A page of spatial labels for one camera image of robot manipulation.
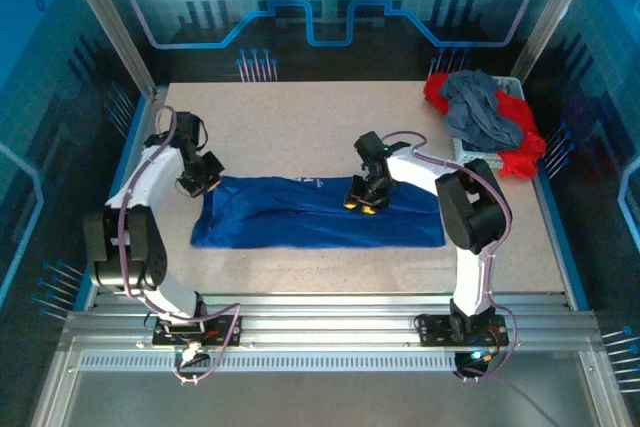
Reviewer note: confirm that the blue t-shirt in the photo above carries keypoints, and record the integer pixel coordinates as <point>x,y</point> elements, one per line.
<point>300,227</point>

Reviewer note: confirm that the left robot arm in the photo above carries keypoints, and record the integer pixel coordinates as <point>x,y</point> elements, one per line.
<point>150,172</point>

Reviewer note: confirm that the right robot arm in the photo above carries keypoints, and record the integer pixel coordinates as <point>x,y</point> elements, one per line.
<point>415,172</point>

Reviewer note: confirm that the white plastic basket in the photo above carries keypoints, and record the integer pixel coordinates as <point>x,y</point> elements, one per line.
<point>475,161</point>

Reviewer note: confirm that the grey t-shirt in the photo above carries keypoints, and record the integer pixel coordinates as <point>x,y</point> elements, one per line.
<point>475,112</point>

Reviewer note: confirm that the red t-shirt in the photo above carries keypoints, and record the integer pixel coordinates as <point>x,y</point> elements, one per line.
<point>520,147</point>

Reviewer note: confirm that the white connector plug with light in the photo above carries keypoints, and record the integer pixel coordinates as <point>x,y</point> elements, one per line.
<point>192,358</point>

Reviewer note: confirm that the black connector module with light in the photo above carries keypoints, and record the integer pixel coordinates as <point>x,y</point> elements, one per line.
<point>472,359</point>

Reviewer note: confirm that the aluminium table side rail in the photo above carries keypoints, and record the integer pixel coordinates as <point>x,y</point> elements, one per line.
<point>560,247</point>
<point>120,167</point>

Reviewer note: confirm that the aluminium frame cross rail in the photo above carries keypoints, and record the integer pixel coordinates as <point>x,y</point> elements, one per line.
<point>325,322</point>

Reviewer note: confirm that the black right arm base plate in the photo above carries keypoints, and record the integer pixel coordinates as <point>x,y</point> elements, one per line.
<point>430,332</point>

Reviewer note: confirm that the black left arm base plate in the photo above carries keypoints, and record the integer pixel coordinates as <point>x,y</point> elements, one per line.
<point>165,337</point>

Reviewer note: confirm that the aluminium frame post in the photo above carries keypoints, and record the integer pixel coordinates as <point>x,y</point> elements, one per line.
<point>556,12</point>
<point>109,22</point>

